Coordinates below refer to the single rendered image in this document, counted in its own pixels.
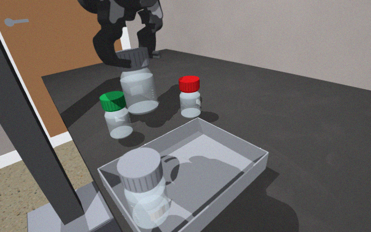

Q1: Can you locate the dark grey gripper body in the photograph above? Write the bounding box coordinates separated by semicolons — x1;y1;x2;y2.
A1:
77;0;157;21

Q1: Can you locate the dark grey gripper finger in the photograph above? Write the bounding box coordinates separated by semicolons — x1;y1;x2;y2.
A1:
137;0;163;59
93;0;131;68

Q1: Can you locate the grey tray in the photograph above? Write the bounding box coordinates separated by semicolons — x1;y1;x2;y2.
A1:
97;118;268;232

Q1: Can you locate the clear bottle with green cap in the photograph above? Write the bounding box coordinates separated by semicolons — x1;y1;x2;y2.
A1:
100;91;133;139

